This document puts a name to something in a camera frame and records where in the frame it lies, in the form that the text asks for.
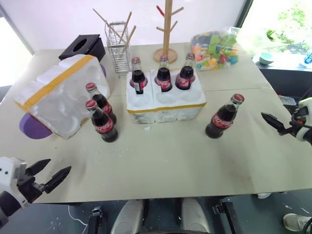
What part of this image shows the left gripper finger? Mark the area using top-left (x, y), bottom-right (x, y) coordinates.
top-left (25, 158), bottom-right (52, 176)
top-left (43, 165), bottom-right (72, 195)

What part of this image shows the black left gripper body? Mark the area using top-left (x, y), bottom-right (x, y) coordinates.
top-left (15, 167), bottom-right (47, 203)

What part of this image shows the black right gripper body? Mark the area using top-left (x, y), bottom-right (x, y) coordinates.
top-left (278, 104), bottom-right (307, 137)

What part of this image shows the glass cola bottle red cap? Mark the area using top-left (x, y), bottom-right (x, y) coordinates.
top-left (85, 99), bottom-right (119, 143)
top-left (175, 53), bottom-right (196, 91)
top-left (131, 57), bottom-right (148, 96)
top-left (156, 55), bottom-right (172, 93)
top-left (85, 82), bottom-right (117, 124)
top-left (205, 93), bottom-right (245, 140)

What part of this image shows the white foam lid yellow tape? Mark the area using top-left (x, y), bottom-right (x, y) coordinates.
top-left (13, 54), bottom-right (111, 140)

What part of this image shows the white foam bottle tray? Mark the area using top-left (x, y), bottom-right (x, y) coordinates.
top-left (126, 69), bottom-right (207, 125)

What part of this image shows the black tissue box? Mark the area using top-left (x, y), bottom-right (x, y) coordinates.
top-left (58, 34), bottom-right (106, 62)

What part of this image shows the dark side counter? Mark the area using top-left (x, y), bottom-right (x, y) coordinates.
top-left (253, 60), bottom-right (312, 98)

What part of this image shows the blue and white container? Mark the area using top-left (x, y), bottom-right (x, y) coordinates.
top-left (300, 52), bottom-right (312, 67)

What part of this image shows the teal bowl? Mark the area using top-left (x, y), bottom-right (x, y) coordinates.
top-left (258, 52), bottom-right (275, 66)

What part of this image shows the light grey rounded shape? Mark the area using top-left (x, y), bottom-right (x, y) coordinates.
top-left (179, 197), bottom-right (211, 234)
top-left (111, 198), bottom-right (147, 234)

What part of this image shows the bag of colourful building blocks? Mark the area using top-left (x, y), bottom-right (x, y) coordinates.
top-left (189, 26), bottom-right (241, 72)

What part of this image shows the grey sneaker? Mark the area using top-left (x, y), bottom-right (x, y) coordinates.
top-left (282, 213), bottom-right (312, 233)

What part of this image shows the wooden mug tree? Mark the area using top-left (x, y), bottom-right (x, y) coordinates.
top-left (153, 0), bottom-right (185, 65)

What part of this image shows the wooden chopstick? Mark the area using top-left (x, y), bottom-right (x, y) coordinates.
top-left (118, 11), bottom-right (133, 43)
top-left (93, 9), bottom-right (124, 43)
top-left (122, 25), bottom-right (137, 54)

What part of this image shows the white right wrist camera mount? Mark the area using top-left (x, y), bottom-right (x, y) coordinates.
top-left (295, 97), bottom-right (312, 147)

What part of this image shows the black table leg frame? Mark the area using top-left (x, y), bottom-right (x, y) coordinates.
top-left (87, 206), bottom-right (103, 234)
top-left (211, 196), bottom-right (242, 234)

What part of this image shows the black window frame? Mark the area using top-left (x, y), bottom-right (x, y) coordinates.
top-left (237, 0), bottom-right (254, 29)

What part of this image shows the metal wire chopstick holder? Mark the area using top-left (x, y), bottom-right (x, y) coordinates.
top-left (106, 21), bottom-right (133, 74)

